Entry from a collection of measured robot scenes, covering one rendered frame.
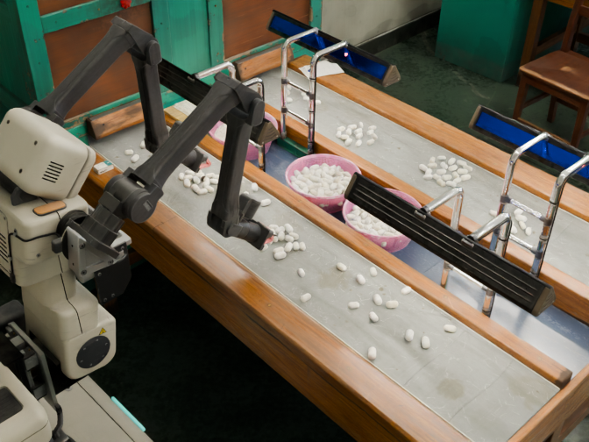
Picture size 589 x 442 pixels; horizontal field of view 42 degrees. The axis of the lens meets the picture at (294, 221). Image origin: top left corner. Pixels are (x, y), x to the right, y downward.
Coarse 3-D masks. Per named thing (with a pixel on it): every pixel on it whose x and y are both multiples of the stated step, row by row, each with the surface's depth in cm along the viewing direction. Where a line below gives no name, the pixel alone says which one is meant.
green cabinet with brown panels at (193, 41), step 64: (0, 0) 253; (64, 0) 253; (192, 0) 289; (256, 0) 311; (320, 0) 335; (0, 64) 280; (64, 64) 264; (128, 64) 283; (192, 64) 303; (64, 128) 275
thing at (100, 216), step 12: (96, 216) 173; (108, 216) 172; (72, 228) 173; (84, 228) 172; (96, 228) 172; (108, 228) 173; (120, 228) 176; (96, 240) 169; (108, 240) 173; (108, 252) 172
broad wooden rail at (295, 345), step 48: (96, 192) 268; (144, 240) 255; (192, 240) 240; (192, 288) 242; (240, 288) 224; (240, 336) 230; (288, 336) 209; (336, 384) 199; (384, 384) 196; (384, 432) 192; (432, 432) 185
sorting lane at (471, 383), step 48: (96, 144) 288; (192, 192) 264; (240, 192) 265; (240, 240) 244; (336, 240) 245; (288, 288) 228; (336, 288) 228; (384, 288) 228; (336, 336) 212; (384, 336) 213; (432, 336) 213; (480, 336) 213; (432, 384) 200; (480, 384) 200; (528, 384) 200; (480, 432) 188
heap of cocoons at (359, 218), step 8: (352, 208) 259; (352, 216) 255; (360, 216) 256; (368, 216) 256; (352, 224) 252; (360, 224) 251; (368, 224) 252; (376, 224) 252; (384, 224) 252; (368, 232) 250; (376, 232) 248; (384, 232) 249; (392, 232) 250; (400, 232) 248
